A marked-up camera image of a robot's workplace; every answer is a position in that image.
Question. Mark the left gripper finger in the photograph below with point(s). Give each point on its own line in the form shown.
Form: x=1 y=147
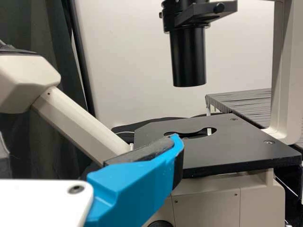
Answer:
x=132 y=186

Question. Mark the cream microscope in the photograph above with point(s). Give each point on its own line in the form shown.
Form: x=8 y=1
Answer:
x=225 y=151

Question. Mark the black platform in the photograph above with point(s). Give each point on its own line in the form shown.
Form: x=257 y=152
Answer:
x=246 y=104

